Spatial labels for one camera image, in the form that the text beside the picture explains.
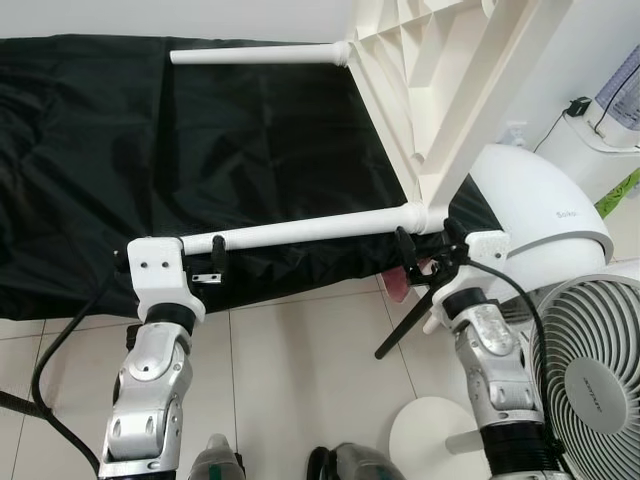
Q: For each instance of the white round fan with grille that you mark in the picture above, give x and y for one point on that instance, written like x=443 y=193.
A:
x=590 y=380

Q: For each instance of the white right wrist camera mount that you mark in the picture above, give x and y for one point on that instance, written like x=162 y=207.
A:
x=488 y=250

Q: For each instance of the black tablecloth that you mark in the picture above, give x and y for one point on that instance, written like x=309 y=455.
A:
x=250 y=150

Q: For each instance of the grey robot leg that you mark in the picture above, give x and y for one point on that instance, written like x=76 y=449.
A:
x=355 y=466
x=218 y=462

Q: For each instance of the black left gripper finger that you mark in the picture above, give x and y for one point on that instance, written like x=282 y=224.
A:
x=219 y=255

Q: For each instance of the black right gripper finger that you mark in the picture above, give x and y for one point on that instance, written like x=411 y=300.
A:
x=454 y=237
x=405 y=255

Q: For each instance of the white tower appliance with grille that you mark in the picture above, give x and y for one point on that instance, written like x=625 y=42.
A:
x=622 y=95

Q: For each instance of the green patterned stick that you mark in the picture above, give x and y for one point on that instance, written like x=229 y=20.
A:
x=620 y=190

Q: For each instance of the black metal table leg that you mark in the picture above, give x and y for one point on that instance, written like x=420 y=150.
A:
x=405 y=322
x=18 y=402

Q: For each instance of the white plastic children table top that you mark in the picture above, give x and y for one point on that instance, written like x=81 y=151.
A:
x=450 y=80

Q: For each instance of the grey robot left leg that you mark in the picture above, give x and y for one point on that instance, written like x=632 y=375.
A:
x=218 y=462

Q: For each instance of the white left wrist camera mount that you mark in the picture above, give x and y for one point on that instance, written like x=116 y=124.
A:
x=160 y=275

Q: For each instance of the black power plug adapter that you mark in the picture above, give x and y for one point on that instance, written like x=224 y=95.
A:
x=578 y=106

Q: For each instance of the grey robot right leg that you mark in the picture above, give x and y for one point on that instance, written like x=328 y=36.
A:
x=355 y=466

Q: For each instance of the white plastic table leg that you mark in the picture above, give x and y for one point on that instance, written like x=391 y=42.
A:
x=300 y=228
x=260 y=53

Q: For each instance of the white round stand base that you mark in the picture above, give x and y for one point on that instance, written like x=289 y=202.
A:
x=430 y=445

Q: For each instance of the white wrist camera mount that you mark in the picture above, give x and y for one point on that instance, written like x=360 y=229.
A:
x=160 y=275
x=488 y=250

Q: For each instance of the pink cloth piece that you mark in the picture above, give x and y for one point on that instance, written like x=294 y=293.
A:
x=397 y=287

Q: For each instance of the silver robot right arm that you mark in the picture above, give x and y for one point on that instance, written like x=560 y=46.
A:
x=495 y=370

